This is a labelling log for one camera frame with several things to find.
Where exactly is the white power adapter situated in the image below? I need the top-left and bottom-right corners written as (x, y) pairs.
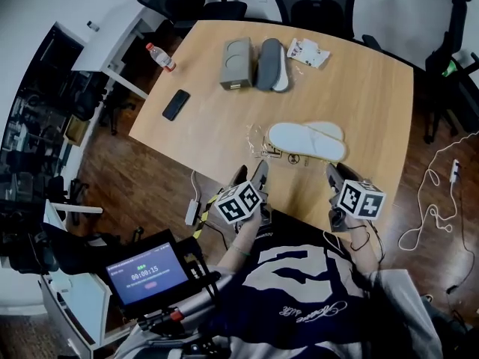
top-left (184, 198), bottom-right (201, 226)

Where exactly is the clear water bottle red label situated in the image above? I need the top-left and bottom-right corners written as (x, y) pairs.
top-left (144, 42), bottom-right (177, 74)

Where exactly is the clear plastic wrapper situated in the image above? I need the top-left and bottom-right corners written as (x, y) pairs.
top-left (245, 123), bottom-right (327, 172)

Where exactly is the black floor cable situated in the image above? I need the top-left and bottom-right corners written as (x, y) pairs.
top-left (446, 184), bottom-right (477, 295)

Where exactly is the black wrist tie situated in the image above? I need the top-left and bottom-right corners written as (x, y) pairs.
top-left (349, 224), bottom-right (372, 252)

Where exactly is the white slipper with beige sole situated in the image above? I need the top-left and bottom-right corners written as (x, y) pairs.
top-left (268, 122), bottom-right (348, 162)
top-left (305, 120), bottom-right (346, 142)

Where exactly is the black swivel chair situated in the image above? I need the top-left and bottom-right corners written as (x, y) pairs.
top-left (72, 70), bottom-right (136, 136)

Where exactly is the person's right forearm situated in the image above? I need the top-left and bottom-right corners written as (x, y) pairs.
top-left (345, 215), bottom-right (382, 277)

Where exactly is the white side desk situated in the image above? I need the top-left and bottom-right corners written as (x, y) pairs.
top-left (70, 7), bottom-right (174, 101)

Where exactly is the person's left forearm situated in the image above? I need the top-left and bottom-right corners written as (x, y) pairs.
top-left (216, 215), bottom-right (263, 273)

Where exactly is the dark glass partition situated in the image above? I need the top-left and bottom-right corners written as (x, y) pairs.
top-left (0, 22), bottom-right (85, 201)

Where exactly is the white power strip with cable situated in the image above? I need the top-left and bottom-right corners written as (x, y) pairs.
top-left (397, 130), bottom-right (479, 253)

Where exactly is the open wooden box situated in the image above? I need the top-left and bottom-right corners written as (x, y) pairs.
top-left (63, 114), bottom-right (91, 147)

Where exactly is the grey cardboard box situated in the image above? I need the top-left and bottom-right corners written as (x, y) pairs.
top-left (219, 37), bottom-right (254, 91)

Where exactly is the black smartphone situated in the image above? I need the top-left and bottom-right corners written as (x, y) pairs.
top-left (162, 88), bottom-right (192, 122)

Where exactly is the white printed packet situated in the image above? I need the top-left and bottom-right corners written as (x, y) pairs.
top-left (286, 37), bottom-right (332, 69)

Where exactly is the navy and grey printed shirt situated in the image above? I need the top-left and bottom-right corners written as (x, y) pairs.
top-left (115, 209), bottom-right (445, 359)

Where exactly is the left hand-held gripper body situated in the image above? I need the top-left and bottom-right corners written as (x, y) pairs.
top-left (213, 180), bottom-right (274, 226)

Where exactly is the black monitor with lit screen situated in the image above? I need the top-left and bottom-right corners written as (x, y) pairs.
top-left (105, 229), bottom-right (192, 309)

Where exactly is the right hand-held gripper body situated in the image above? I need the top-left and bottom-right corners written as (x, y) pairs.
top-left (328, 178), bottom-right (387, 233)

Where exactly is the yellow black striped tape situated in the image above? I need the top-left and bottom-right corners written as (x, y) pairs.
top-left (192, 194), bottom-right (220, 243)

